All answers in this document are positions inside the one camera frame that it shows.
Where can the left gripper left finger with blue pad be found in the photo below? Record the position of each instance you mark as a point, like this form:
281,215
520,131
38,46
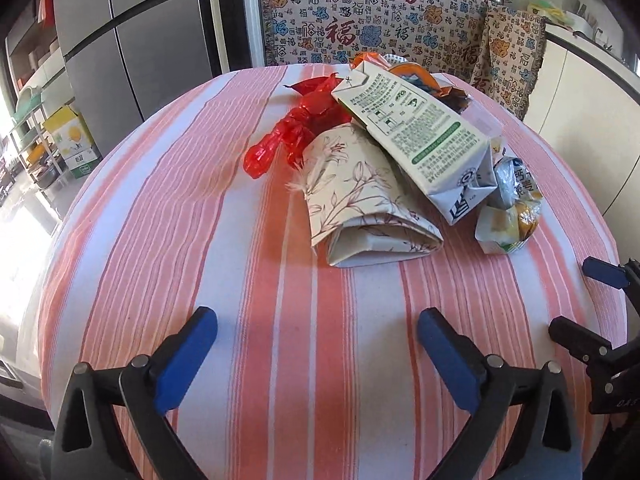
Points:
88,442

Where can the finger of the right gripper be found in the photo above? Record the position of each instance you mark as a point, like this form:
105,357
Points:
605,273
581,343

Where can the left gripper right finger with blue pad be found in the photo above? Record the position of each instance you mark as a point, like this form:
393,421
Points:
544,443

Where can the silver yellow snack wrapper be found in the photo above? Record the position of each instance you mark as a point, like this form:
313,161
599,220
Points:
511,213

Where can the white green milk carton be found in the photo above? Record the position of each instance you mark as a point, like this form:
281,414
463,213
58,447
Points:
448,159

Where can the floral paper bag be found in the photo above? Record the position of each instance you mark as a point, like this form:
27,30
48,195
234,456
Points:
362,211

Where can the orange instant noodle cup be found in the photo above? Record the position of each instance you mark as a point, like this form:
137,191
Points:
415,74

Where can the red plastic bag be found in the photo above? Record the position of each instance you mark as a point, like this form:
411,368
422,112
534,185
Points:
316,112

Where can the clear plastic bag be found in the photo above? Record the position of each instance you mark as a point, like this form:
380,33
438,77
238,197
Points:
482,119

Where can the pink striped tablecloth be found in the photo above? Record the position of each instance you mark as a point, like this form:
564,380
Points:
316,372

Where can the yellow green cardboard box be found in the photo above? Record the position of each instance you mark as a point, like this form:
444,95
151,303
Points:
73,139

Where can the storage shelf rack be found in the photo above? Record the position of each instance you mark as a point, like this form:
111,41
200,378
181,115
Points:
41,87

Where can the patterned fu character cloth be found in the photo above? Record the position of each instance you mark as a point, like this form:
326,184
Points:
495,49

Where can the grey refrigerator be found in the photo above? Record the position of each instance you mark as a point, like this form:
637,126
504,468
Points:
126,59

